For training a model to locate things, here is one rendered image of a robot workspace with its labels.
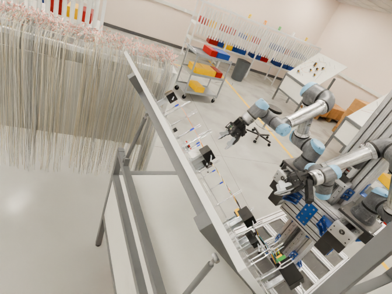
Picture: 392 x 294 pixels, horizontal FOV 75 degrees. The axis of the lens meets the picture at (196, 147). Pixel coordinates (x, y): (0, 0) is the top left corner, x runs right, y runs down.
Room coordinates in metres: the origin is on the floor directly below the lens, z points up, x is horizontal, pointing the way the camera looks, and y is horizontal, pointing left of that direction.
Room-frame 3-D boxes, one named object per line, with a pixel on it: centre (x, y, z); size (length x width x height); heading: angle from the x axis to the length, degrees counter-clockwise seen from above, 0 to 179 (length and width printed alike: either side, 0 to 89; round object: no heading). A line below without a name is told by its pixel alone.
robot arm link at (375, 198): (1.45, -1.17, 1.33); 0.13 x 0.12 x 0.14; 15
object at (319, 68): (7.64, -2.14, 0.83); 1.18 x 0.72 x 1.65; 27
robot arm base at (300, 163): (1.79, -0.81, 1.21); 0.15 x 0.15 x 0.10
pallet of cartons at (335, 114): (8.46, -3.29, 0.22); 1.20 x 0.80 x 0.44; 119
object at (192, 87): (5.47, 0.54, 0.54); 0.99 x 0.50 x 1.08; 129
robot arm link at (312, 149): (1.80, -0.80, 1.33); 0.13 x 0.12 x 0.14; 42
